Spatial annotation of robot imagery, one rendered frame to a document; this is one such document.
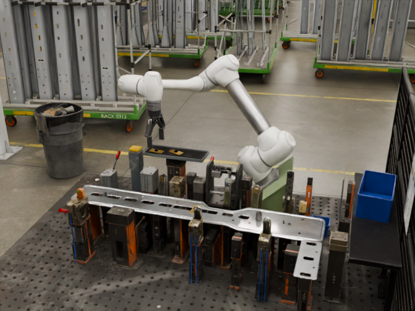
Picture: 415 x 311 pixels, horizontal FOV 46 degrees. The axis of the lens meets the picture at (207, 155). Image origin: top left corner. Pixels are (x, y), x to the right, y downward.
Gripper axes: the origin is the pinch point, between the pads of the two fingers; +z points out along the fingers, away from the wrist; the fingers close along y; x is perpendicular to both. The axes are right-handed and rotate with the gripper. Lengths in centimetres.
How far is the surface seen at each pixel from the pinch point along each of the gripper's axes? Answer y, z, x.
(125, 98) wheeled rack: -315, 93, -238
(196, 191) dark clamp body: 12.2, 20.1, 32.3
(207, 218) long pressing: 33, 22, 48
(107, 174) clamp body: 21.9, 16.2, -20.6
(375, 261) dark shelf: 39, 19, 132
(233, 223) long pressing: 32, 22, 62
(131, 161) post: 4.0, 14.3, -15.1
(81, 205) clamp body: 55, 18, -13
